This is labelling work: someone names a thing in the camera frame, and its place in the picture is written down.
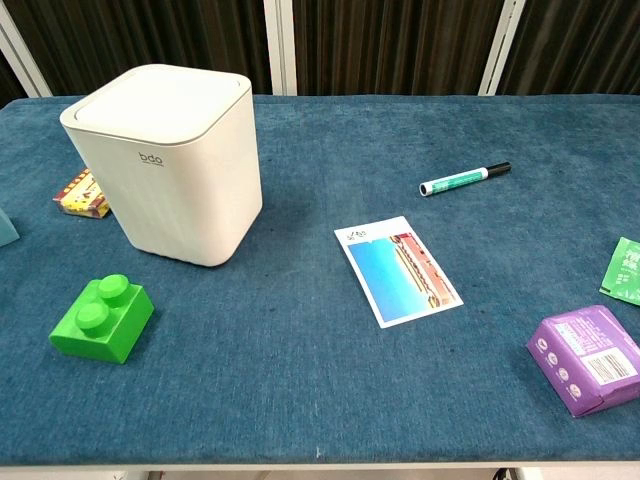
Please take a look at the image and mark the white plastic box lid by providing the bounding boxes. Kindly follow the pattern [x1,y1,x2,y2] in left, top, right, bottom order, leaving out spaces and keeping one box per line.
[73,67,251,139]

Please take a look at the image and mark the green two-stud building block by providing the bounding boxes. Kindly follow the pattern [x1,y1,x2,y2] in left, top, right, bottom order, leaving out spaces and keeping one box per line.
[48,273,156,367]

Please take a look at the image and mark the white plastic box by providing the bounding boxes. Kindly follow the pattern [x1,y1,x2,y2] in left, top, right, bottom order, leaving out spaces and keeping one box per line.
[58,63,265,268]

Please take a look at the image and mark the blue and red postcard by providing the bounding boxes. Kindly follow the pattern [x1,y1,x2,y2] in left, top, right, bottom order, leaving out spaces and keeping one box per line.
[333,215,465,330]

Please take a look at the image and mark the blue fabric tablecloth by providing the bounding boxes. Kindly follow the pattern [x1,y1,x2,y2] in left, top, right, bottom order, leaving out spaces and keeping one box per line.
[0,94,640,466]

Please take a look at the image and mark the green white marker pen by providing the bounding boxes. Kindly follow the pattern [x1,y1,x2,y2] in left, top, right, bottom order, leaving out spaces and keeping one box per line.
[418,161,512,198]

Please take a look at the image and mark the dark pleated curtain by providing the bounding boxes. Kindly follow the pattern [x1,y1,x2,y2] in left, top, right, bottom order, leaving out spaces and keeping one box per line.
[0,0,640,101]

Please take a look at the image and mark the yellow red snack packet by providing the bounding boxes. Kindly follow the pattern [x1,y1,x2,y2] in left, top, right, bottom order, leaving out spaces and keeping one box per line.
[52,167,111,220]

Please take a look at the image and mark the purple tissue pack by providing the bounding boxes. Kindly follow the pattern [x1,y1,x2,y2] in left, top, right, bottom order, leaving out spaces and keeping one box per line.
[525,304,640,419]

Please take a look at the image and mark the green wet wipe packet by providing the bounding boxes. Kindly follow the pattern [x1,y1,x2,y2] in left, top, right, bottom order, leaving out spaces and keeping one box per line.
[598,236,640,307]

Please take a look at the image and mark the light blue cube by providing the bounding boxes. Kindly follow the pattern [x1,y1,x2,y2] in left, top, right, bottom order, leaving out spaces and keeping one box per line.
[0,205,21,247]

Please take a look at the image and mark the white upright frame post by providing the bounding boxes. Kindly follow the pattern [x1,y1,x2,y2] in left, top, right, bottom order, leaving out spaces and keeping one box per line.
[263,0,298,96]

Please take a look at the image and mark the white slanted frame post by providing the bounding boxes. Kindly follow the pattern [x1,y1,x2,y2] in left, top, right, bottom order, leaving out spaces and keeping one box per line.
[0,4,52,99]
[478,0,527,96]

